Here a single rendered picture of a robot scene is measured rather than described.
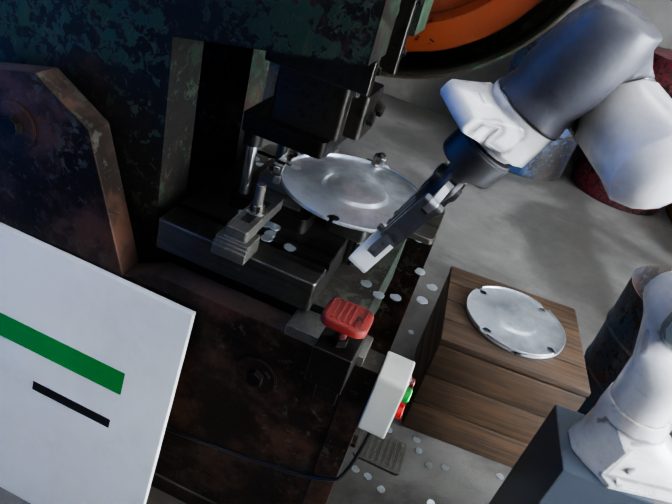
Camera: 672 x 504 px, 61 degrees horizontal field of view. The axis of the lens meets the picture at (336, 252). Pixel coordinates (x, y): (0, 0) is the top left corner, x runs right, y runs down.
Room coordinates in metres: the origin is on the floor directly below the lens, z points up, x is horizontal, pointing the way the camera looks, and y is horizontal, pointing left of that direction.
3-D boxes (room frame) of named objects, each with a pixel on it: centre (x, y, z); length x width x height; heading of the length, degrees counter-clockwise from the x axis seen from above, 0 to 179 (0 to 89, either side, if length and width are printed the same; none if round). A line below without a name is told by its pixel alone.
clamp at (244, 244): (0.85, 0.15, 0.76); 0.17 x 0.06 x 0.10; 169
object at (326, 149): (1.01, 0.13, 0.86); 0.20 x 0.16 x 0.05; 169
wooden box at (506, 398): (1.35, -0.54, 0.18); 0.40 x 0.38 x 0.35; 85
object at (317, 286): (1.01, 0.12, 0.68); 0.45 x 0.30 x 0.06; 169
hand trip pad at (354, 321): (0.64, -0.04, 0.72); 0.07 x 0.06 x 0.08; 79
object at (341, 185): (0.99, 0.00, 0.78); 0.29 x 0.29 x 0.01
